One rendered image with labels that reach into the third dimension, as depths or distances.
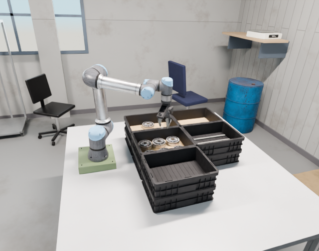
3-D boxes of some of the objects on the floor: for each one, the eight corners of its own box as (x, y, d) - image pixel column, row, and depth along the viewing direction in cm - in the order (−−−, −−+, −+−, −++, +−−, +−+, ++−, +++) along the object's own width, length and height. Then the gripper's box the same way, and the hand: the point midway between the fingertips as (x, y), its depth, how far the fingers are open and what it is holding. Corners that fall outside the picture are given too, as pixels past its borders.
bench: (74, 383, 123) (50, 313, 91) (77, 183, 258) (67, 127, 226) (312, 292, 166) (352, 223, 134) (207, 162, 302) (215, 112, 270)
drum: (259, 132, 380) (272, 84, 344) (231, 135, 366) (241, 87, 330) (241, 118, 425) (250, 75, 389) (215, 121, 410) (222, 76, 374)
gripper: (177, 99, 162) (175, 126, 173) (161, 95, 167) (160, 121, 178) (172, 103, 156) (170, 131, 166) (156, 99, 160) (155, 126, 171)
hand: (163, 126), depth 169 cm, fingers open, 5 cm apart
